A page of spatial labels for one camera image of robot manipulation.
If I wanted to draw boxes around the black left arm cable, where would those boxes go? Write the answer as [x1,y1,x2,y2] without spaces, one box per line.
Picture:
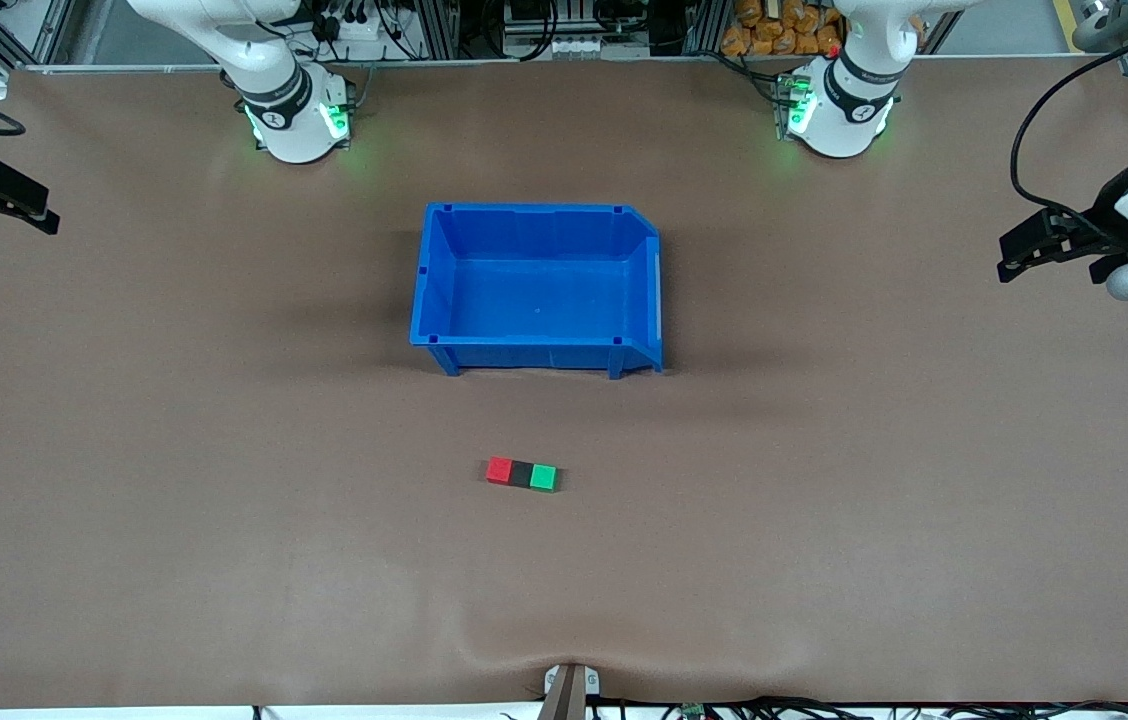
[1011,20,1128,246]

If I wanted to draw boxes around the camera stand post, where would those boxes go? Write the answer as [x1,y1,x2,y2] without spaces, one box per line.
[543,662,601,720]

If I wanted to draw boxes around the white power strip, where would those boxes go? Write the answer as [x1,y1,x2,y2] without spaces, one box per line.
[319,8,405,43]

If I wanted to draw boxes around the white terminal strip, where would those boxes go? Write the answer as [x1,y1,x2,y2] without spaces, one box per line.
[514,35,607,57]

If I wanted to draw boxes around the orange snack bags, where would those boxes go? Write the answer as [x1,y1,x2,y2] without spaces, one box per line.
[721,0,842,57]

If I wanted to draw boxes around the brown table mat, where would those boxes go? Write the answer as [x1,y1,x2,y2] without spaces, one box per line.
[0,55,1128,711]

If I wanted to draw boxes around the blue plastic storage bin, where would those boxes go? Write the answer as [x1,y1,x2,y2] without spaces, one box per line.
[410,203,665,379]

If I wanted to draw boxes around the black cable bundle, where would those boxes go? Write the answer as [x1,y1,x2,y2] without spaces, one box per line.
[499,695,1128,720]

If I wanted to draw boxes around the aluminium frame post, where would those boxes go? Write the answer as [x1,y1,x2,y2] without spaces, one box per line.
[421,0,460,59]
[681,0,725,53]

